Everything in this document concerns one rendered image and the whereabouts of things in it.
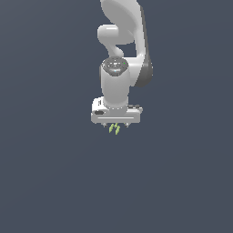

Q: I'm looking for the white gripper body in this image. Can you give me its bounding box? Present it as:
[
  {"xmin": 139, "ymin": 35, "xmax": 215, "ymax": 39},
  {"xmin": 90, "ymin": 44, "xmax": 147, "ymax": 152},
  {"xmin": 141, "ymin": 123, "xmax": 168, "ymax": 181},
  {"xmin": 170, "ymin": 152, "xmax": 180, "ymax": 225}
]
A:
[{"xmin": 90, "ymin": 96, "xmax": 144, "ymax": 125}]

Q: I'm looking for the small yellow-green spiky object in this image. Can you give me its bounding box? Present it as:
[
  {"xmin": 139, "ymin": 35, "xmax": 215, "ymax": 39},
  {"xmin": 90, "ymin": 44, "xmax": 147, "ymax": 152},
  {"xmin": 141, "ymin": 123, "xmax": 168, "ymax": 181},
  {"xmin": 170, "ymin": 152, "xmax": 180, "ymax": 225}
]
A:
[{"xmin": 108, "ymin": 122, "xmax": 121, "ymax": 136}]

